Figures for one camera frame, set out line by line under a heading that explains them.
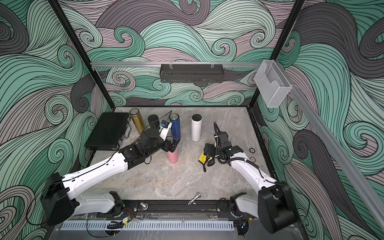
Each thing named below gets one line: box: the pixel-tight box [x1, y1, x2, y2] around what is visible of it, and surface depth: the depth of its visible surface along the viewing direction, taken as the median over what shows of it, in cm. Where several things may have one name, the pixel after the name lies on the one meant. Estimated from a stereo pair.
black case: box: [85, 112, 133, 151], surface depth 102 cm
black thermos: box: [147, 114, 160, 129], surface depth 89 cm
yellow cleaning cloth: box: [198, 143, 216, 172], surface depth 88 cm
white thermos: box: [191, 113, 203, 142], surface depth 90 cm
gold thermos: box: [129, 108, 146, 135], surface depth 94 cm
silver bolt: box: [187, 193, 202, 206], surface depth 77 cm
